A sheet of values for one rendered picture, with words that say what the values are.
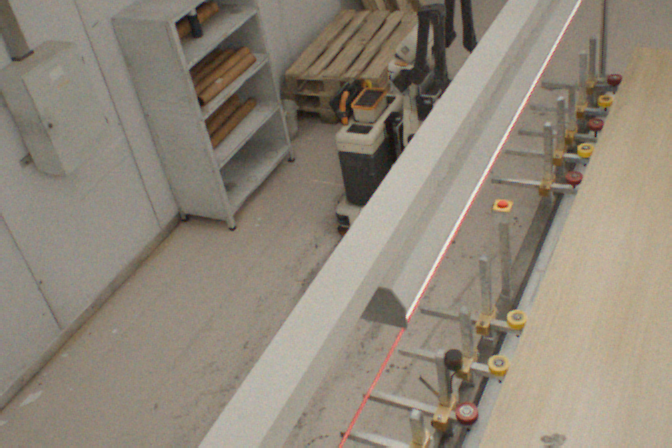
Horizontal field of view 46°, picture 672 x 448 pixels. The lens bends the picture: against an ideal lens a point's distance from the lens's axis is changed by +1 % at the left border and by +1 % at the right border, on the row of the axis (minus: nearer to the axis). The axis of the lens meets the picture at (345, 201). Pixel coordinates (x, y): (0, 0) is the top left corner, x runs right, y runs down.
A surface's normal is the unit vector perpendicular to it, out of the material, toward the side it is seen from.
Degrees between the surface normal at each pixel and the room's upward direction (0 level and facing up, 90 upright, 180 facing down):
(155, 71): 90
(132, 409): 0
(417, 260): 61
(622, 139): 0
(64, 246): 90
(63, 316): 90
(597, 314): 0
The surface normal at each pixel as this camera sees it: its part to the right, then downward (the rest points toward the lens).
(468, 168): 0.70, -0.26
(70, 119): 0.89, 0.15
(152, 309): -0.15, -0.80
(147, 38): -0.43, 0.59
